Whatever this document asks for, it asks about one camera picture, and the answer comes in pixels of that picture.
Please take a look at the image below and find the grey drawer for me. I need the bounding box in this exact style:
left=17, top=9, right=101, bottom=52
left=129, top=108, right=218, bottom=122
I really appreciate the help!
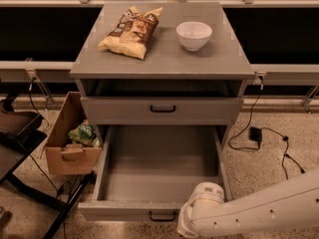
left=81, top=97, right=242, bottom=125
left=79, top=125, right=231, bottom=222

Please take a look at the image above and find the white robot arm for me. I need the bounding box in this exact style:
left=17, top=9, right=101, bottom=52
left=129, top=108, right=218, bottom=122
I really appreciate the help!
left=177, top=168, right=319, bottom=238

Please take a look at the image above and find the grey drawer cabinet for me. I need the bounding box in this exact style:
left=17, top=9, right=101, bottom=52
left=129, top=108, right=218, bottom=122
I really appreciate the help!
left=71, top=1, right=253, bottom=141

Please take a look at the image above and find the grey top drawer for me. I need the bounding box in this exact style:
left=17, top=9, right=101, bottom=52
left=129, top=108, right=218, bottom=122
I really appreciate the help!
left=81, top=97, right=242, bottom=125

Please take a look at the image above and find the green snack bag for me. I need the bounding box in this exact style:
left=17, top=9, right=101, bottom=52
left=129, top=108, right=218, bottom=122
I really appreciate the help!
left=68, top=119, right=100, bottom=147

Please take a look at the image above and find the white bowl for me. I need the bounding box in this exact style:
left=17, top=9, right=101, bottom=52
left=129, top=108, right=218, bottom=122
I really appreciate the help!
left=176, top=21, right=212, bottom=51

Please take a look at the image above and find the yellow brown chip bag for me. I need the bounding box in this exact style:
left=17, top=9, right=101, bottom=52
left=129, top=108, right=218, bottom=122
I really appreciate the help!
left=98, top=6, right=162, bottom=60

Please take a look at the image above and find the black power adapter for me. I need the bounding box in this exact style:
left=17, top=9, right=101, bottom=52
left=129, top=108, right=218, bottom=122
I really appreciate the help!
left=249, top=126, right=262, bottom=142

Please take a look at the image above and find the cardboard box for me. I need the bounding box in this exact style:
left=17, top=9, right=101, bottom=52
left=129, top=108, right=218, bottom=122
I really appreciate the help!
left=45, top=92, right=101, bottom=175

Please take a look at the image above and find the black table left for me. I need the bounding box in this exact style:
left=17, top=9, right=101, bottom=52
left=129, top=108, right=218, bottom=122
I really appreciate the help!
left=0, top=80, right=98, bottom=239

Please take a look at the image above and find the grey metal railing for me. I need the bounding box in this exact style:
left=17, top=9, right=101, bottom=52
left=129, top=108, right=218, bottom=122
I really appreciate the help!
left=0, top=0, right=319, bottom=115

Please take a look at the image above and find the black cable on floor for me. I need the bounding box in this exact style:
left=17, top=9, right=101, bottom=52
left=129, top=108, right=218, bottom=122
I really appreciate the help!
left=227, top=75, right=307, bottom=181

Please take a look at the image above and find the black cable left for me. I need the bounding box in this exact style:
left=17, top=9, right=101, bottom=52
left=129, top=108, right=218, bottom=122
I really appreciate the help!
left=28, top=77, right=73, bottom=239

